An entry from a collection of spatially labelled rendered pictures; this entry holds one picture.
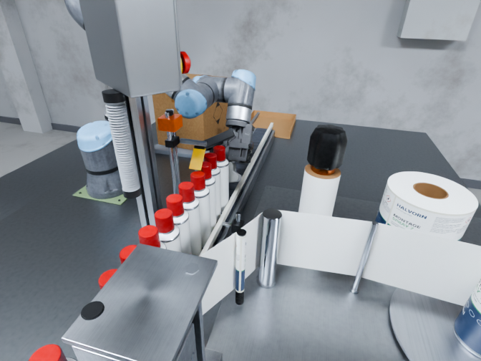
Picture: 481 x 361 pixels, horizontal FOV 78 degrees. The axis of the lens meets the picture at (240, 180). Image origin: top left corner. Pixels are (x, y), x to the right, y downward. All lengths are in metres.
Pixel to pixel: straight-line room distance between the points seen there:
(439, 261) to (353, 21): 2.41
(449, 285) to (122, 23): 0.73
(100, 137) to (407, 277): 0.91
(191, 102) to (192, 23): 2.37
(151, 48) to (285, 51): 2.45
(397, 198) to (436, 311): 0.25
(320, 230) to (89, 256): 0.61
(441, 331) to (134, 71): 0.72
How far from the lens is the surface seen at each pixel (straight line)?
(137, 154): 0.74
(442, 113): 3.15
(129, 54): 0.51
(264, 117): 1.86
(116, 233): 0.97
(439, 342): 0.72
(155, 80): 0.53
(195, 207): 0.65
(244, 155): 0.88
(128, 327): 0.34
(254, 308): 0.67
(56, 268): 0.92
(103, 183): 1.11
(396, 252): 0.67
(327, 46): 2.90
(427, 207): 0.81
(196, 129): 1.32
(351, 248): 0.67
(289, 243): 0.66
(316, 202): 0.77
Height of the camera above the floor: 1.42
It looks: 30 degrees down
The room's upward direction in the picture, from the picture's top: 1 degrees clockwise
